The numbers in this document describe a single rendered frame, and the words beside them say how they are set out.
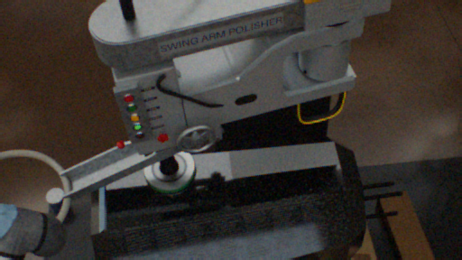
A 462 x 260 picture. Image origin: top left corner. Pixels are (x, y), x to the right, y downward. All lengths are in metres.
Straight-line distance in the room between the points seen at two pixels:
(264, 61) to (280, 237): 0.79
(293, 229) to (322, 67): 0.70
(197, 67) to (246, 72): 0.18
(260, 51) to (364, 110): 1.81
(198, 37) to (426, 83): 2.35
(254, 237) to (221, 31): 0.96
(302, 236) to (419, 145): 1.37
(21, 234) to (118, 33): 0.65
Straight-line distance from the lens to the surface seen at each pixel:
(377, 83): 3.98
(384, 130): 3.75
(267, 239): 2.54
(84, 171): 2.59
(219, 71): 2.15
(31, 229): 1.75
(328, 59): 2.22
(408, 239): 3.28
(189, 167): 2.58
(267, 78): 2.17
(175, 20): 1.92
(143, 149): 2.28
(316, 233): 2.57
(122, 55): 1.92
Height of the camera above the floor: 2.96
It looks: 56 degrees down
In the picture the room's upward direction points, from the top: 5 degrees counter-clockwise
